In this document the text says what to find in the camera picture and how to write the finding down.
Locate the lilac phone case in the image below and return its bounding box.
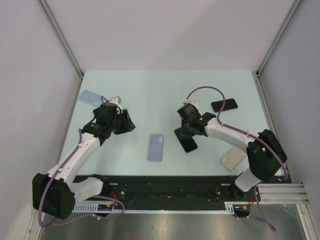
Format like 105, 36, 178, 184
147, 134, 164, 163

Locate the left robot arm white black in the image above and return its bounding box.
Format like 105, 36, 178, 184
32, 103, 136, 221

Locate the light blue phone case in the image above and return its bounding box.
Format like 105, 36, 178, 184
78, 90, 102, 107

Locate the pink phone black screen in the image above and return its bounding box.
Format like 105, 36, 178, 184
210, 98, 238, 113

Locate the beige phone case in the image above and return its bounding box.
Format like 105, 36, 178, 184
220, 147, 247, 172

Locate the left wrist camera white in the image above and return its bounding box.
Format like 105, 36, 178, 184
108, 96, 122, 111

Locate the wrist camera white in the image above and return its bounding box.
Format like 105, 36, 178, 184
108, 96, 122, 111
183, 99, 198, 108

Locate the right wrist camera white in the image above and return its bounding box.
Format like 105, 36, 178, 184
183, 99, 198, 108

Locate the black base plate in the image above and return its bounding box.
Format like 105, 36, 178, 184
72, 174, 262, 210

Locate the slotted white cable duct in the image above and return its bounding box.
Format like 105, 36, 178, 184
72, 202, 240, 215

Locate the aluminium front rail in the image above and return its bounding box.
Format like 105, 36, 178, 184
257, 183, 309, 205

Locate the left aluminium frame post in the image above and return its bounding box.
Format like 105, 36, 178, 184
37, 0, 84, 80

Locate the aluminium frame post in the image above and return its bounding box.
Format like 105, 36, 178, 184
255, 0, 304, 78
37, 0, 84, 80

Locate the right aluminium frame post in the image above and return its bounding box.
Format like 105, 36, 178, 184
255, 0, 304, 78

